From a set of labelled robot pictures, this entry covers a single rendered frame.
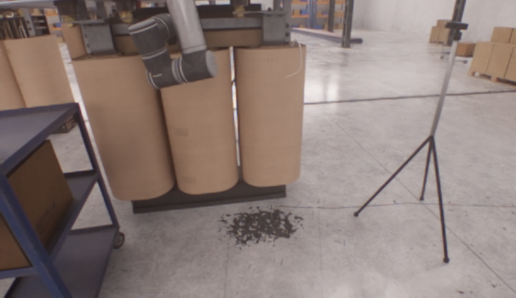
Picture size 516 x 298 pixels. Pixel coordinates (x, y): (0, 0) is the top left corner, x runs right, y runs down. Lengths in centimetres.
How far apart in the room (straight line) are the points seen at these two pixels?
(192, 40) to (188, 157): 79
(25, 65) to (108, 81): 223
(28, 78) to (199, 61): 287
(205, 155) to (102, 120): 60
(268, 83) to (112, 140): 93
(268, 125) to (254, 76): 30
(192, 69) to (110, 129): 74
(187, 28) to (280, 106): 73
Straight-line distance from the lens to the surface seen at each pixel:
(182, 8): 105
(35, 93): 374
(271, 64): 145
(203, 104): 148
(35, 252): 110
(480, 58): 719
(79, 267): 169
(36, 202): 122
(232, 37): 154
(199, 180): 170
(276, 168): 170
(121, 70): 151
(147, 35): 108
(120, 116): 158
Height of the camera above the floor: 125
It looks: 25 degrees down
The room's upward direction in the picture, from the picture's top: 2 degrees counter-clockwise
